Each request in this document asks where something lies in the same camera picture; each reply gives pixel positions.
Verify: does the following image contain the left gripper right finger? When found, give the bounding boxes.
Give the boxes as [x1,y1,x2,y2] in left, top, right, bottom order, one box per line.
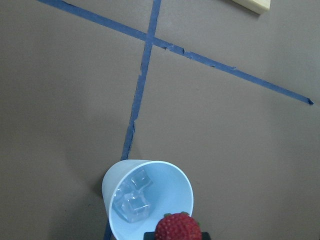
[201,232,211,240]

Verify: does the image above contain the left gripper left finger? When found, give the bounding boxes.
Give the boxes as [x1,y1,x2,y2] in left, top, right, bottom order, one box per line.
[143,231,155,240]

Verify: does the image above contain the red strawberry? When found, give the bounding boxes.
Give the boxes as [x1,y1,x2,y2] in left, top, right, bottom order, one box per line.
[154,212,202,240]

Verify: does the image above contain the ice cubes in cup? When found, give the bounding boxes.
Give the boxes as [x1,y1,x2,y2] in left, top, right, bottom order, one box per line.
[112,167,153,224]

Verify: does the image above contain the light blue cup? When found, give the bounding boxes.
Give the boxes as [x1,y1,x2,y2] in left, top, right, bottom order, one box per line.
[101,159,194,240]

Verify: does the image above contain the wooden cutting board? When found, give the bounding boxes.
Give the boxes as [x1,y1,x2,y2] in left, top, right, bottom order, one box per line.
[232,0,271,15]

